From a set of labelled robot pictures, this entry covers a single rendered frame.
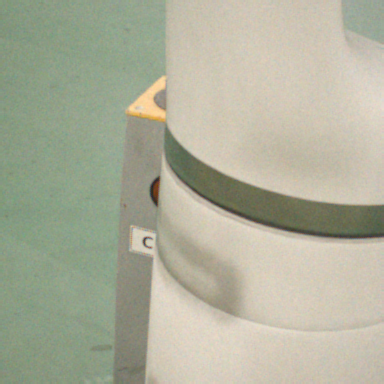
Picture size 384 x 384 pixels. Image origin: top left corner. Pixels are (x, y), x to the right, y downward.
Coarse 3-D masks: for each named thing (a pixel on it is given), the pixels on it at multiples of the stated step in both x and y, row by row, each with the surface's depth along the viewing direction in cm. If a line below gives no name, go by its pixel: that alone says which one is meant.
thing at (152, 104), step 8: (160, 80) 79; (152, 88) 78; (160, 88) 78; (144, 96) 76; (152, 96) 76; (160, 96) 76; (136, 104) 75; (144, 104) 75; (152, 104) 75; (160, 104) 75; (128, 112) 74; (136, 112) 74; (144, 112) 74; (152, 112) 74; (160, 112) 74; (160, 120) 74
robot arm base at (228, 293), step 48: (192, 192) 31; (192, 240) 31; (240, 240) 30; (288, 240) 29; (336, 240) 29; (192, 288) 31; (240, 288) 30; (288, 288) 30; (336, 288) 30; (192, 336) 32; (240, 336) 31; (288, 336) 30; (336, 336) 30
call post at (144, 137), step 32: (128, 128) 75; (160, 128) 74; (128, 160) 76; (160, 160) 75; (128, 192) 77; (128, 224) 78; (128, 256) 79; (128, 288) 80; (128, 320) 81; (128, 352) 83
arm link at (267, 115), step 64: (192, 0) 29; (256, 0) 26; (320, 0) 25; (192, 64) 29; (256, 64) 27; (320, 64) 26; (192, 128) 30; (256, 128) 28; (320, 128) 27; (256, 192) 29; (320, 192) 28
